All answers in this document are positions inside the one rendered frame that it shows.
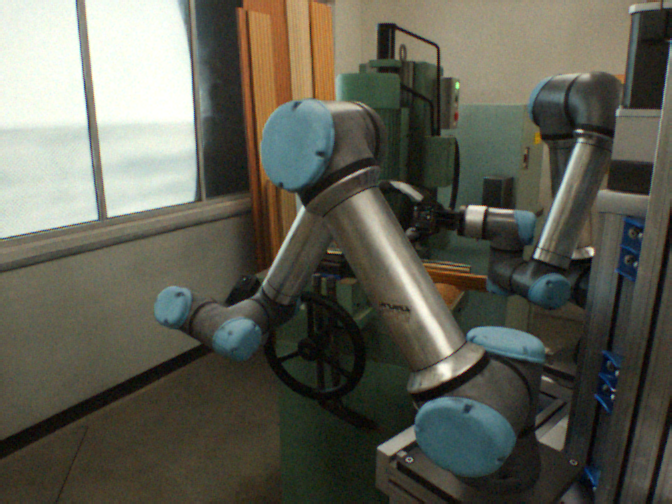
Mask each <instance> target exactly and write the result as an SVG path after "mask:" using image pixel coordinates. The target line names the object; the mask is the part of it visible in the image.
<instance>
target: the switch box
mask: <svg viewBox="0 0 672 504"><path fill-rule="evenodd" d="M456 82H458V83H459V86H460V80H459V78H456V77H452V76H444V77H440V129H456V128H457V124H458V121H455V119H454V114H455V113H456V112H458V105H459V87H458V88H457V89H456ZM455 90H457V93H455ZM456 95H458V101H457V102H455V96H456ZM455 103H456V104H457V106H454V105H455ZM433 105H434V129H437V77H434V89H433ZM454 122H456V125H454Z"/></svg>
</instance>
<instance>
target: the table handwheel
mask: <svg viewBox="0 0 672 504"><path fill-rule="evenodd" d="M300 300H301V302H306V304H307V335H306V336H305V337H304V338H302V339H301V340H300V341H299V342H298V344H297V349H296V350H294V351H292V352H289V353H287V354H284V355H282V356H279V357H277V355H276V352H275V349H274V346H273V340H272V331H270V332H269V335H268V337H267V340H266V343H265V344H264V345H262V346H263V350H264V354H265V356H266V359H267V361H268V363H269V365H270V367H271V369H272V370H273V372H274V373H275V374H276V376H277V377H278V378H279V379H280V380H281V381H282V382H283V383H284V384H285V385H286V386H287V387H288V388H290V389H291V390H292V391H294V392H296V393H297V394H299V395H301V396H304V397H306V398H309V399H313V400H319V401H330V400H335V399H338V398H341V397H343V396H345V395H347V394H348V393H350V392H351V391H352V390H353V389H354V388H355V387H356V386H357V385H358V383H359V382H360V380H361V378H362V376H363V373H364V370H365V365H366V348H365V343H364V339H363V336H362V334H361V331H360V329H359V327H358V325H357V324H356V322H355V320H354V319H353V318H352V316H351V315H350V314H349V313H348V312H347V311H346V310H345V309H344V308H343V307H342V306H341V305H340V304H339V303H337V302H336V301H334V300H333V299H331V298H329V297H327V296H325V295H323V294H320V293H317V292H312V291H303V292H302V294H301V296H300ZM313 304H316V305H319V306H321V307H323V308H325V309H327V310H328V311H330V312H331V313H332V314H333V315H335V316H336V317H337V318H338V319H339V320H340V322H341V323H342V324H343V325H344V327H341V326H338V333H339V332H340V331H341V330H342V329H343V328H346V330H347V332H348V334H349V336H350V338H351V341H352V344H353V348H354V365H353V369H352V372H351V373H350V372H349V371H347V370H346V369H345V368H343V367H342V366H341V365H339V364H338V363H337V362H335V361H334V360H333V359H332V358H331V357H329V356H328V355H327V354H326V353H325V352H324V351H325V349H326V343H328V342H329V341H330V340H329V325H326V326H325V327H324V328H323V329H322V330H321V331H319V332H318V333H315V332H314V305H313ZM299 355H300V356H301V357H302V358H303V359H304V360H306V361H314V360H316V359H317V358H318V357H319V358H320V359H322V360H323V361H324V362H326V363H327V364H329V365H330V366H331V367H333V368H334V369H335V370H336V371H338V372H339V373H340V374H341V375H343V376H344V377H345V378H346V379H347V380H346V381H345V382H344V383H342V384H341V385H339V386H337V387H335V388H332V389H315V388H311V387H309V386H306V385H304V384H302V383H300V382H299V381H297V380H296V379H295V378H293V377H292V376H291V375H290V374H289V373H288V372H287V371H286V370H285V368H284V367H283V366H282V364H281V363H282V362H284V361H286V360H289V359H291V358H294V357H297V356H299Z"/></svg>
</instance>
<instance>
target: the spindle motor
mask: <svg viewBox="0 0 672 504"><path fill-rule="evenodd" d="M336 101H355V102H359V103H363V104H365V105H366V106H368V107H370V108H371V109H373V110H374V111H375V112H376V113H377V114H378V115H379V116H380V118H381V119H382V121H383V123H384V125H385V128H386V131H387V136H388V148H387V153H386V157H385V160H384V162H383V165H382V167H381V171H380V175H379V179H378V183H379V182H380V181H382V180H387V181H389V182H390V181H395V182H397V175H398V141H399V110H398V109H399V106H400V78H399V76H398V74H392V73H344V74H338V76H337V78H336Z"/></svg>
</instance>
